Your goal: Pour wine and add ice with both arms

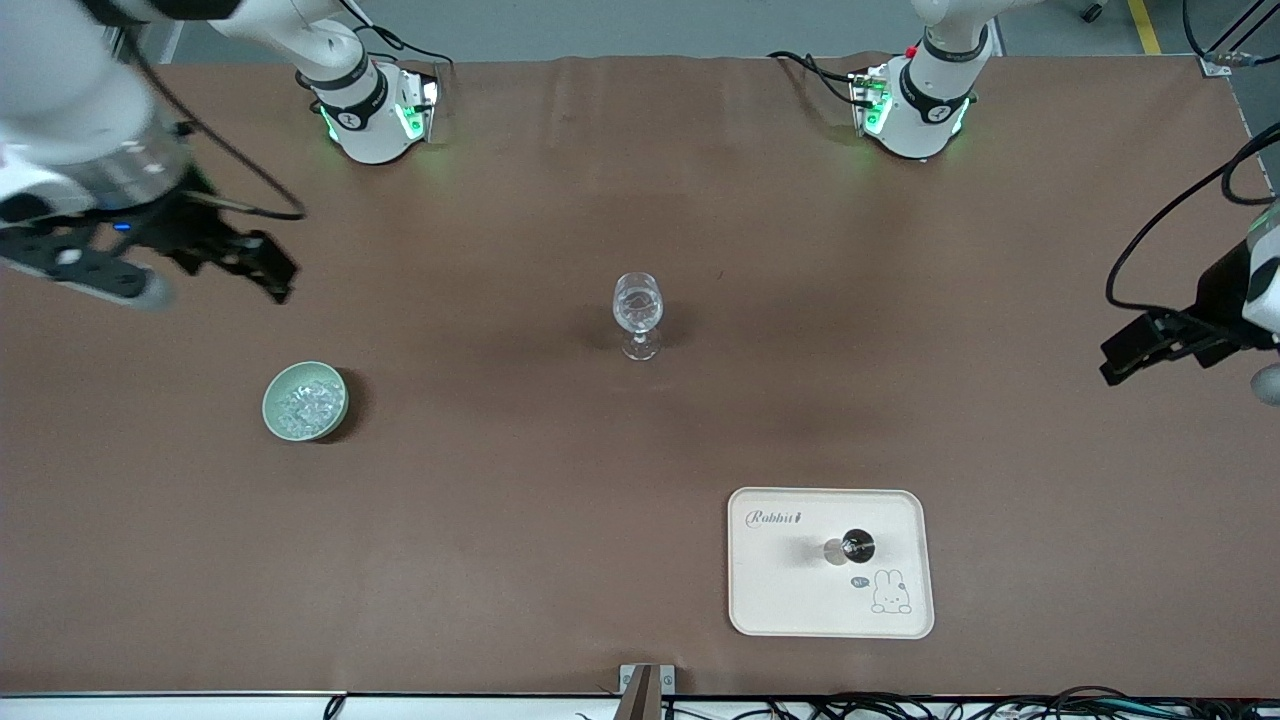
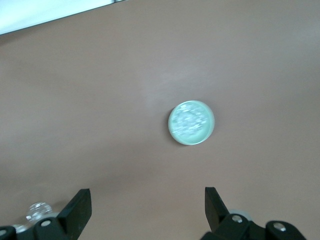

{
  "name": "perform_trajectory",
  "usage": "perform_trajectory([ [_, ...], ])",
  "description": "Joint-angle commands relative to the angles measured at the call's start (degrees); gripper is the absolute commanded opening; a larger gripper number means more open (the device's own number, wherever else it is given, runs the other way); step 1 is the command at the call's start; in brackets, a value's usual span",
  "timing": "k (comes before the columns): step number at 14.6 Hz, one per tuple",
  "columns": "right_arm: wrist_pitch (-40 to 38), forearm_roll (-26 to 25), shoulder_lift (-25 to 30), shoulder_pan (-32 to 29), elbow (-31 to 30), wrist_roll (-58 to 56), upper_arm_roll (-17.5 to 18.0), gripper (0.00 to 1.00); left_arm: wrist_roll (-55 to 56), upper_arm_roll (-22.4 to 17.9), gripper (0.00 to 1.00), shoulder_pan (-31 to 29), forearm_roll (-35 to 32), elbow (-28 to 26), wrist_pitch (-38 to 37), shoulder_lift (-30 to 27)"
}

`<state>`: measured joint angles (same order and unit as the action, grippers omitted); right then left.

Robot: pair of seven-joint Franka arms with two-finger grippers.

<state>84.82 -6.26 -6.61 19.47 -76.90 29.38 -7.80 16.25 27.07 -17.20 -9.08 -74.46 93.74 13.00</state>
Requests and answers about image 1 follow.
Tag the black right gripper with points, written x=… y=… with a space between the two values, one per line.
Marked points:
x=183 y=226

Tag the cream rabbit print tray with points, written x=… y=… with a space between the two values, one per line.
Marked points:
x=780 y=600

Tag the silver metal jigger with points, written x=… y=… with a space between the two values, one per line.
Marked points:
x=855 y=546

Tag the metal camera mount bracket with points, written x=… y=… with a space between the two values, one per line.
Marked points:
x=640 y=690

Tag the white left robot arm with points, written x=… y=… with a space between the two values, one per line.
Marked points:
x=930 y=110

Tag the clear ice cubes heap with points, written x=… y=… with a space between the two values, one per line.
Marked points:
x=308 y=405

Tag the clear wine glass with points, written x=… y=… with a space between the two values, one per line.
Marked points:
x=637 y=305

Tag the green ceramic bowl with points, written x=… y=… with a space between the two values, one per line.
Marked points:
x=272 y=410

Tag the brown table cover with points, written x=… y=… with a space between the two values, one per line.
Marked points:
x=500 y=550

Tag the black caster wheel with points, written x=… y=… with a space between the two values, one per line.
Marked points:
x=1092 y=10

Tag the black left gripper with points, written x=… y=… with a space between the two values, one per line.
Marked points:
x=1221 y=295

